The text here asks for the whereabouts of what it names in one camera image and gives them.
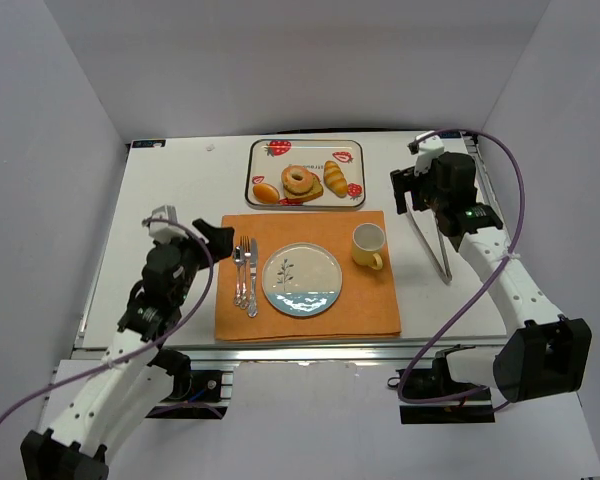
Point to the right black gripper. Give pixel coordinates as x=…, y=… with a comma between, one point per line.
x=408, y=185

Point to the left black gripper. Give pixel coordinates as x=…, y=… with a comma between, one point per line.
x=200, y=245

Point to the toast bread slice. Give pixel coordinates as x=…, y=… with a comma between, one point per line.
x=315, y=192

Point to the bagel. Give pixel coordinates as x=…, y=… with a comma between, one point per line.
x=297, y=179

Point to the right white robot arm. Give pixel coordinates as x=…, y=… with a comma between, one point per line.
x=545, y=353

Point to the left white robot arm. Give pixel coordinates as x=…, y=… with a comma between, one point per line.
x=137, y=371

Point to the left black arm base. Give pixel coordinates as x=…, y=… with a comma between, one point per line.
x=201, y=395

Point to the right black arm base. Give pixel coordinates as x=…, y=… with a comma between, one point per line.
x=423, y=383

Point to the long croissant bread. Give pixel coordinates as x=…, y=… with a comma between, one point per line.
x=335, y=179

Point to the silver spoon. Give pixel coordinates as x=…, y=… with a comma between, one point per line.
x=238, y=262

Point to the silver fork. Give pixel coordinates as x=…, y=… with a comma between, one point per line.
x=245, y=259

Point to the round bun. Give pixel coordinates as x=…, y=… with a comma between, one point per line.
x=266, y=193

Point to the yellow mug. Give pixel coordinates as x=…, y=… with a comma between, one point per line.
x=367, y=242

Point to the silver knife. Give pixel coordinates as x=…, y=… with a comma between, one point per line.
x=252, y=308

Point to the ceramic plate with plant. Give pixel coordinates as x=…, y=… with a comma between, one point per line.
x=302, y=280

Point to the strawberry pattern tray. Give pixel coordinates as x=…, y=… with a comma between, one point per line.
x=268, y=158

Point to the orange placemat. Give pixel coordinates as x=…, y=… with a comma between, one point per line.
x=366, y=307

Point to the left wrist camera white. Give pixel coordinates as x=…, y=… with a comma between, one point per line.
x=161, y=224

